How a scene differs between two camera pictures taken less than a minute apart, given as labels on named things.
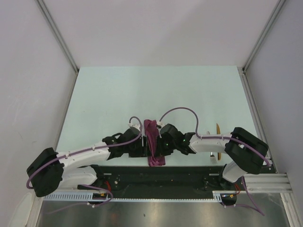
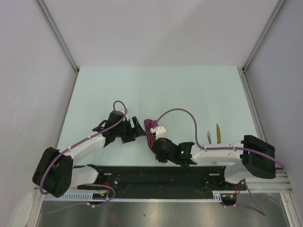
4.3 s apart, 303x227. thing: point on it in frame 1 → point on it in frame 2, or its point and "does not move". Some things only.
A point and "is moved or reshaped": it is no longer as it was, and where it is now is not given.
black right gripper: [163, 152] → [160, 159]
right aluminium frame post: [244, 74] does not move
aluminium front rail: [276, 182] does not move
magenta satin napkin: [153, 137] is moved or reshaped
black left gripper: [143, 150] → [130, 136]
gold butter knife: [218, 131] does not move
